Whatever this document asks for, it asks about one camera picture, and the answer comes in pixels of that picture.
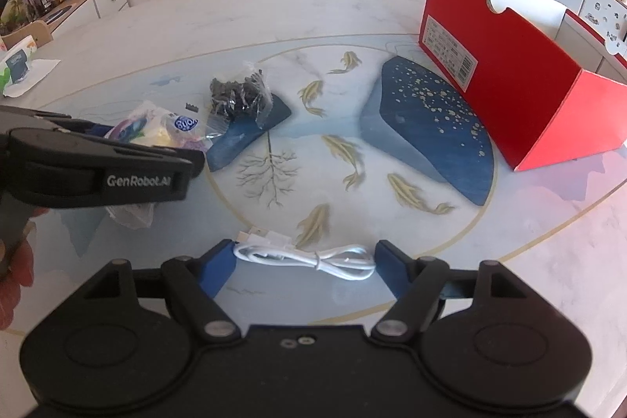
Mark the blueberry bread packet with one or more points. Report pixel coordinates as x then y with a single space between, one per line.
152 126

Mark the tissue pack with paper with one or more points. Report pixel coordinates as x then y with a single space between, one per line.
21 71

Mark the bag of black pieces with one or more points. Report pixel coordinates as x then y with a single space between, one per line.
246 97

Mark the red cardboard shoe box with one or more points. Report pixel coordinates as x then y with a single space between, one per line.
538 104

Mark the white side cabinet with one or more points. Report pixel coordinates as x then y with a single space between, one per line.
72 14

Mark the person left hand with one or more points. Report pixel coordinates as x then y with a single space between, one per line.
19 277

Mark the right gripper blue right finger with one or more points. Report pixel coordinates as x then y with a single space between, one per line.
396 269

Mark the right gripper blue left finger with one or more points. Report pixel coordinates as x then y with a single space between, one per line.
214 268

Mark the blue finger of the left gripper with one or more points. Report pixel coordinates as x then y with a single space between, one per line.
63 120
68 150

